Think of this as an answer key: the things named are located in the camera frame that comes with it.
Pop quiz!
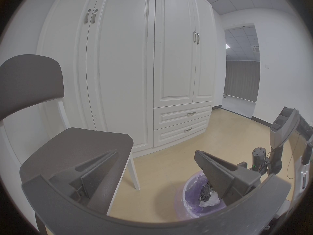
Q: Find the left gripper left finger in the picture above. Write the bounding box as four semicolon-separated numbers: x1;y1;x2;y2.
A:
49;149;119;208

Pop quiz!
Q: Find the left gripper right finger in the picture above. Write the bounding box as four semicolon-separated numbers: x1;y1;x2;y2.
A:
194;150;261;205

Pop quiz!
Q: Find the black plastic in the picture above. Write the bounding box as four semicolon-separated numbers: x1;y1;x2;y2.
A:
199;180;216;202

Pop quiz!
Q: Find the white printed wrapper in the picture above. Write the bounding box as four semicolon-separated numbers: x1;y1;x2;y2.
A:
199;191;220;206

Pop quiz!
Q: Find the purple plastic bag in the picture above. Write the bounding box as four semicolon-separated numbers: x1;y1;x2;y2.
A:
177;172;226;221

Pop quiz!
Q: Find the white trash bin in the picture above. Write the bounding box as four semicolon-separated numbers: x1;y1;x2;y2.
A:
182;175;226;220

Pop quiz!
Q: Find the grey curtain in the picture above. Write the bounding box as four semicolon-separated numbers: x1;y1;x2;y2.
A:
224;60;260;105

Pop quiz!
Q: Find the white wardrobe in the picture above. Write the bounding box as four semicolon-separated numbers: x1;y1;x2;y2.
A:
36;0;226;158

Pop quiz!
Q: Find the white chair with grey cushions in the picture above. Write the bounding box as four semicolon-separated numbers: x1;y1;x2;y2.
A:
0;55;140;234

